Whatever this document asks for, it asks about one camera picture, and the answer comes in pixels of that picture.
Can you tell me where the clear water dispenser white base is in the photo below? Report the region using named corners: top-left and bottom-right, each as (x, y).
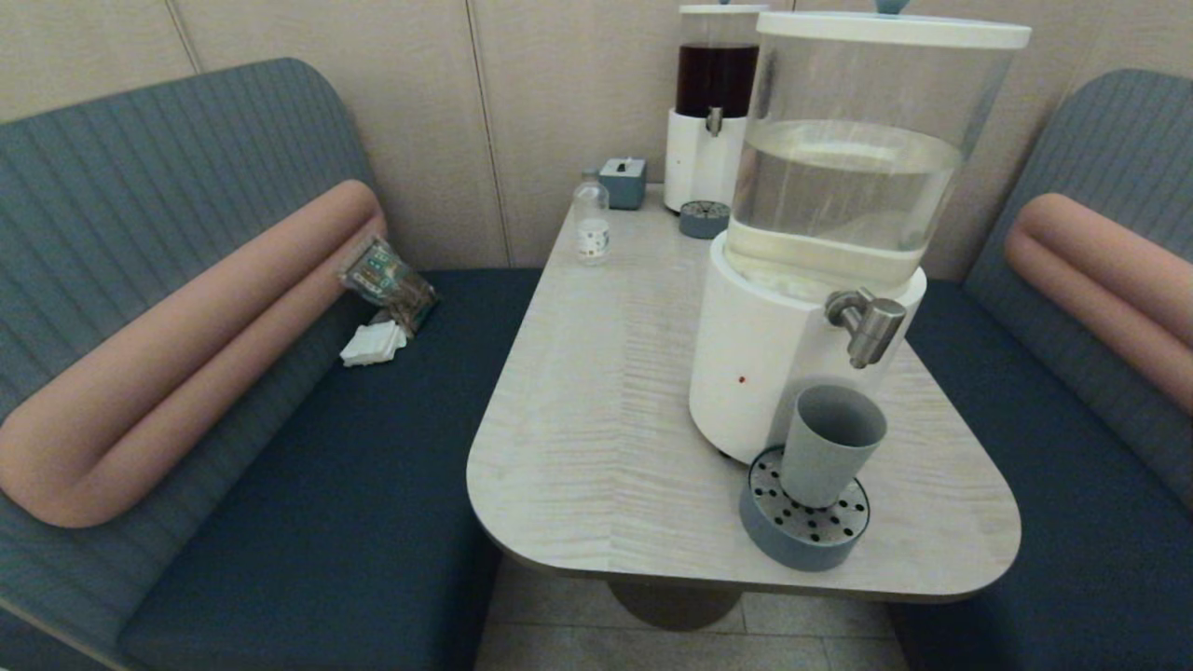
top-left (689, 0), bottom-right (1033, 467)

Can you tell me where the grey-blue plastic cup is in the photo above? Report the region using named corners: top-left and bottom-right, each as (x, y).
top-left (780, 384), bottom-right (887, 510)

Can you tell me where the clear plastic bottle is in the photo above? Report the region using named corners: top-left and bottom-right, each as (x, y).
top-left (573, 169), bottom-right (611, 267)

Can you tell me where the small blue tissue box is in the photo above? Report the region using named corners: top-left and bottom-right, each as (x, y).
top-left (599, 157), bottom-right (648, 211)

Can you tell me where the blue round drip tray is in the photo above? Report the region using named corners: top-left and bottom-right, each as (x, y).
top-left (739, 445), bottom-right (871, 572)
top-left (679, 200), bottom-right (732, 240)

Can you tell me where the shiny printed snack packet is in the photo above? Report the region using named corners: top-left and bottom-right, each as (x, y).
top-left (337, 235), bottom-right (441, 336)

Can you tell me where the white paper napkin stack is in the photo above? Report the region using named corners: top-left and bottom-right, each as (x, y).
top-left (339, 322), bottom-right (408, 367)

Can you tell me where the dark beverage dispenser white base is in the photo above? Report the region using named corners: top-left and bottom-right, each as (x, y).
top-left (665, 0), bottom-right (771, 215)

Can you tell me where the blue upholstered booth sofa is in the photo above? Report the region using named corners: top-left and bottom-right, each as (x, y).
top-left (0, 58), bottom-right (543, 671)
top-left (885, 68), bottom-right (1193, 671)

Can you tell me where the pink cylindrical bolster cushion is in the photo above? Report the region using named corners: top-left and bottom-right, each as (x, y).
top-left (0, 180), bottom-right (388, 529)
top-left (1004, 193), bottom-right (1193, 416)

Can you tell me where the bronze table pedestal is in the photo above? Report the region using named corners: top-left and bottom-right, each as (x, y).
top-left (608, 580), bottom-right (744, 632)

